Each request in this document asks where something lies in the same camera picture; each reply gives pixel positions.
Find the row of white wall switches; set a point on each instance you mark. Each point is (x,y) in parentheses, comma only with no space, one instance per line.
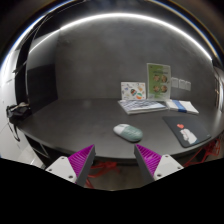
(181,83)

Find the white and green computer mouse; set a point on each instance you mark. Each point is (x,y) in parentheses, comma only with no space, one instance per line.
(128,132)

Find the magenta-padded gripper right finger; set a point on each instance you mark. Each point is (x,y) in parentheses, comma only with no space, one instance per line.
(151,162)

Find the white ceiling light strip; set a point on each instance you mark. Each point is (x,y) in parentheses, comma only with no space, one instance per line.
(123,15)

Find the white booklet with blue band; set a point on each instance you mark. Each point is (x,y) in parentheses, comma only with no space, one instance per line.
(181,106)

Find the red metal chair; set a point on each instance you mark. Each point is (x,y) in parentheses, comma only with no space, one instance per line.
(103,166)
(208,150)

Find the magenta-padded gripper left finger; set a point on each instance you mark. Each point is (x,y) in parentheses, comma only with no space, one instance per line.
(80,161)

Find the green upright food flyer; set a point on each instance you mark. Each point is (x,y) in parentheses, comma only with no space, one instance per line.
(159,81)

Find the white card with colourful stickers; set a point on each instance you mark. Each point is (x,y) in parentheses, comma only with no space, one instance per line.
(133,90)

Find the grey and white magazine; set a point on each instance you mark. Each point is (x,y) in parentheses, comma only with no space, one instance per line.
(141,106)

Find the black mouse pad with heart print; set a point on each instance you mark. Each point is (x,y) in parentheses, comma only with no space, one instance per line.
(186,128)

